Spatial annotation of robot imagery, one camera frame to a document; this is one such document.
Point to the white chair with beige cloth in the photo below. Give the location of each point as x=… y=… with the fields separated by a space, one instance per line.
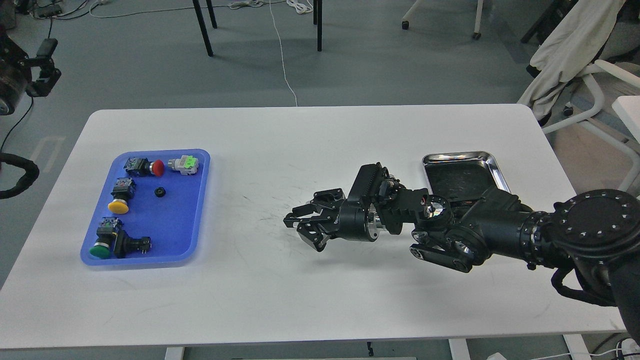
x=574 y=51

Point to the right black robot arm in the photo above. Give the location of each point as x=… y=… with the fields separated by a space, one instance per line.
x=591 y=240

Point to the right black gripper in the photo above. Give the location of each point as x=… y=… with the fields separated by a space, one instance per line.
x=327 y=216

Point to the blue plastic tray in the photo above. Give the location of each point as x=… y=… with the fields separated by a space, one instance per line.
x=172 y=221

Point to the green push button switch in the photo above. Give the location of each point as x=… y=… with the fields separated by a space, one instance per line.
x=107 y=233

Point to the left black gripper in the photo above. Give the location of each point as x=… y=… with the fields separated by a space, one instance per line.
x=14 y=76

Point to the black switch module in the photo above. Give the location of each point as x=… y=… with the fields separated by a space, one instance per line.
x=125 y=244

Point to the green grey switch module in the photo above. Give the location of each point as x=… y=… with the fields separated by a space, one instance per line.
x=186 y=165

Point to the small black gear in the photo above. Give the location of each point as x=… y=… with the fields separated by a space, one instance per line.
x=159 y=192

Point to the yellow push button switch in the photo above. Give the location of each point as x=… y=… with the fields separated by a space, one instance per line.
x=122 y=192

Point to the red push button switch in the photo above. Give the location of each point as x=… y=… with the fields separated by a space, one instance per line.
x=142 y=167

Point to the steel tray with black mat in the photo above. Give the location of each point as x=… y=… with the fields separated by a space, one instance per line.
x=462 y=176

